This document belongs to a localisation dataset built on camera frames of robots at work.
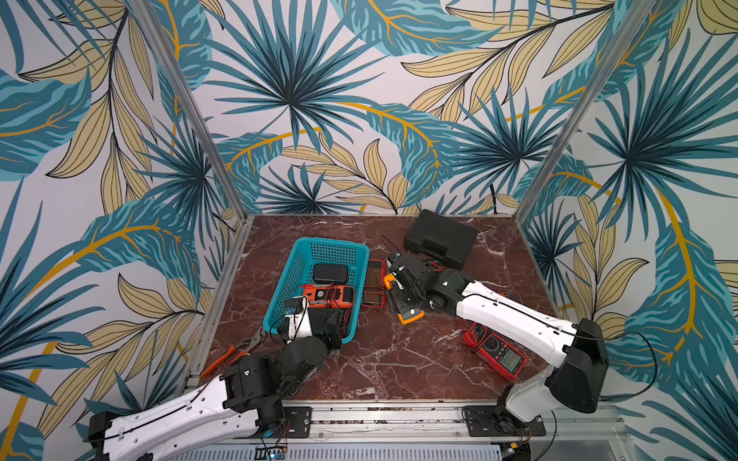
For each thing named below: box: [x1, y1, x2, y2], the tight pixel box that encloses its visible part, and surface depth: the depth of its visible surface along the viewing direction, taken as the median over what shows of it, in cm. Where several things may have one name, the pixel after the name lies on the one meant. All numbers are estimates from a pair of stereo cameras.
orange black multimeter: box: [300, 284, 355, 310], surface depth 94 cm
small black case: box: [313, 263, 348, 284], surface depth 100 cm
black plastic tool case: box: [403, 209, 479, 270], surface depth 109 cm
